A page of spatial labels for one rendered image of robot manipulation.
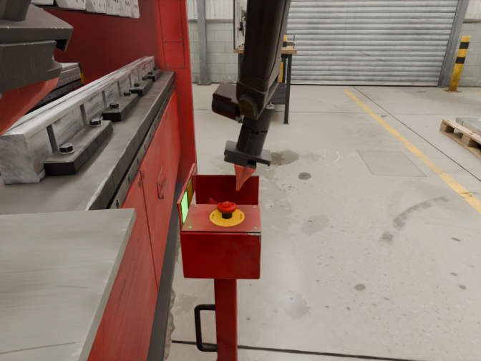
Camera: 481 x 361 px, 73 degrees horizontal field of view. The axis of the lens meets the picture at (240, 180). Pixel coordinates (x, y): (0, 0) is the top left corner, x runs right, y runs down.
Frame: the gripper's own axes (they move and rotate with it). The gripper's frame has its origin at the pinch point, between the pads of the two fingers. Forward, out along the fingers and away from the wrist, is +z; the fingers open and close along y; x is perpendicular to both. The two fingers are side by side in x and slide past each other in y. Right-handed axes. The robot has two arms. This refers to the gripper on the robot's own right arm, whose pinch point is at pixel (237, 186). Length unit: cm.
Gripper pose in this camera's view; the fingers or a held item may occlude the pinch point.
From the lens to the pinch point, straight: 74.6
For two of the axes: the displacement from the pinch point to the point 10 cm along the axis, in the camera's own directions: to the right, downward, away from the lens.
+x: -0.3, 4.3, -9.0
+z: -2.5, 8.7, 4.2
